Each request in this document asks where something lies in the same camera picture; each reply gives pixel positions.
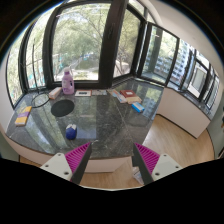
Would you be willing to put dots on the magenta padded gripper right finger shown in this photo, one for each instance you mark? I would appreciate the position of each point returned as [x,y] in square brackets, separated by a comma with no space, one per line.
[153,166]

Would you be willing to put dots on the red book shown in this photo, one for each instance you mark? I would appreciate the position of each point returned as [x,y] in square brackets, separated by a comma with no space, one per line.
[127,93]

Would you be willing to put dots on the pink detergent bottle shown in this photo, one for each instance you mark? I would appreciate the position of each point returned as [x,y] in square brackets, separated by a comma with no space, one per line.
[67,82]

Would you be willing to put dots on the round black mouse pad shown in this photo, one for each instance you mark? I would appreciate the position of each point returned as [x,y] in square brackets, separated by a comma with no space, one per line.
[62,108]

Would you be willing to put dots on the light blue small box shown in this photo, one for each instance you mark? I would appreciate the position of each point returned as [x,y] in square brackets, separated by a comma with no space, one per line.
[138,107]

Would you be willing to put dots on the blue and white computer mouse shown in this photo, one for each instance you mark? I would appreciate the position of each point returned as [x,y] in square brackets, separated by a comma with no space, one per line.
[71,131]

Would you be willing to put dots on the small beige box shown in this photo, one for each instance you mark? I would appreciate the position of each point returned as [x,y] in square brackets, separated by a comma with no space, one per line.
[55,93]

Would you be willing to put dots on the tan flat box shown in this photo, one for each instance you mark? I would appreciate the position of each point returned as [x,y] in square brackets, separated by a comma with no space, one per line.
[131,100]

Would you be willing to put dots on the blue striped book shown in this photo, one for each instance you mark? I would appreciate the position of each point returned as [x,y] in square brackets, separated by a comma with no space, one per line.
[119,96]

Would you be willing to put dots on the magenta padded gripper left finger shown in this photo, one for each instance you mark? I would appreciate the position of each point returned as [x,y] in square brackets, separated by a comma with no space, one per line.
[70,166]

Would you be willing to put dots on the grey flat booklet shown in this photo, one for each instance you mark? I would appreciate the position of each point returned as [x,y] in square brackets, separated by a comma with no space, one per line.
[99,92]

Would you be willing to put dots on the black window frame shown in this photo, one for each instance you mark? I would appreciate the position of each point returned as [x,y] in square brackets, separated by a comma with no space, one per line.
[101,41]

